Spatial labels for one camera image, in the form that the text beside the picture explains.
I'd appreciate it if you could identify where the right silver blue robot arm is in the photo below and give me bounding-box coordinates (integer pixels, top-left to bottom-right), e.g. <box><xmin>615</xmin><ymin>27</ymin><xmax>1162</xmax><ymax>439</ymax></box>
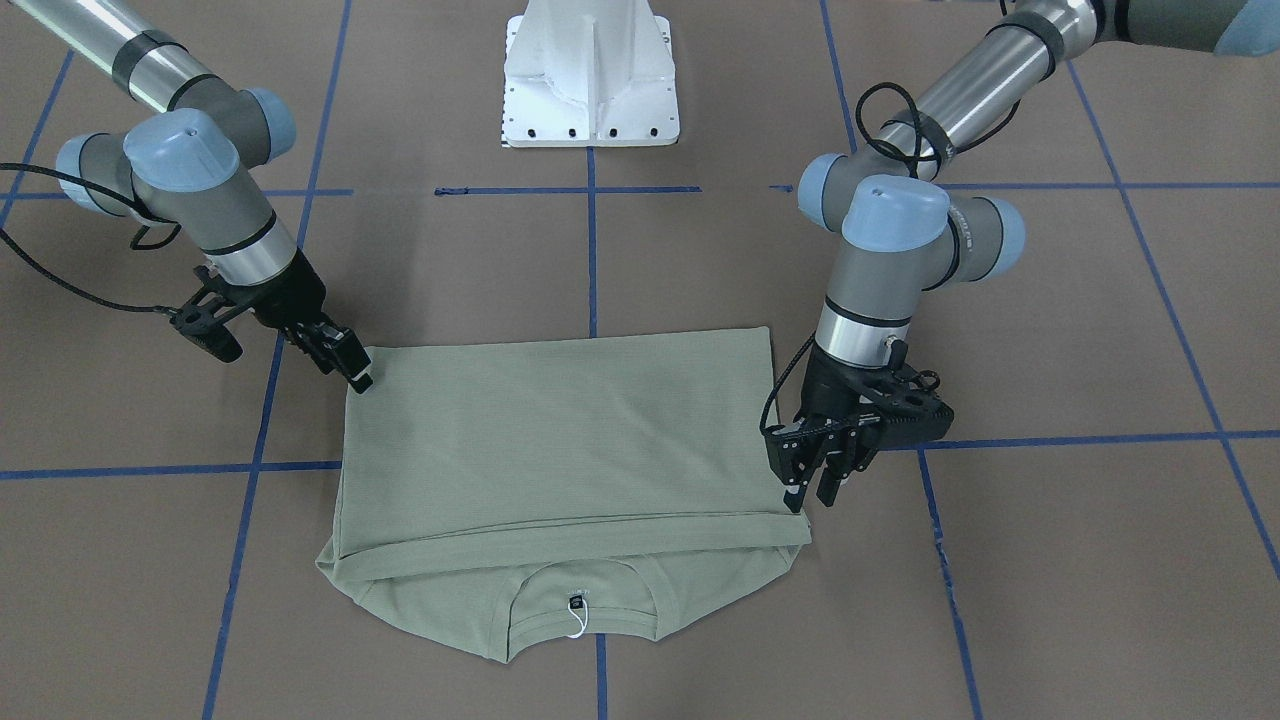
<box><xmin>19</xmin><ymin>1</ymin><xmax>372</xmax><ymax>392</ymax></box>

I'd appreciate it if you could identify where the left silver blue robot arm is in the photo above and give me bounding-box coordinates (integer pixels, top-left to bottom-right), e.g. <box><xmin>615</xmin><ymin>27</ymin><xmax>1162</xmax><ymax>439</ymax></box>
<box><xmin>760</xmin><ymin>1</ymin><xmax>1279</xmax><ymax>512</ymax></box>

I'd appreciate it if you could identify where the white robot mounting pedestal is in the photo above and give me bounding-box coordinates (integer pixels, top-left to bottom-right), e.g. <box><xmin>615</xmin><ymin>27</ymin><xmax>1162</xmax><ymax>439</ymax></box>
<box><xmin>500</xmin><ymin>1</ymin><xmax>681</xmax><ymax>149</ymax></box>

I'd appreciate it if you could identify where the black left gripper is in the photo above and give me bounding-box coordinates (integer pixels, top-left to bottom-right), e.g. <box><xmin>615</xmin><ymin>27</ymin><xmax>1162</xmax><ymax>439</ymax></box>
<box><xmin>762</xmin><ymin>340</ymin><xmax>955</xmax><ymax>514</ymax></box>

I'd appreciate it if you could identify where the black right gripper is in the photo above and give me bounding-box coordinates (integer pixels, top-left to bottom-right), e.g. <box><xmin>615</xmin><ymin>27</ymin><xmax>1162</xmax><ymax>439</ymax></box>
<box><xmin>170</xmin><ymin>251</ymin><xmax>372</xmax><ymax>393</ymax></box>

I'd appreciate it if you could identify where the olive green long-sleeve shirt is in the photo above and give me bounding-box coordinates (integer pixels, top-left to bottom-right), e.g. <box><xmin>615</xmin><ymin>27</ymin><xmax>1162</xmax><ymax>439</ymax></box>
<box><xmin>316</xmin><ymin>328</ymin><xmax>812</xmax><ymax>664</ymax></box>

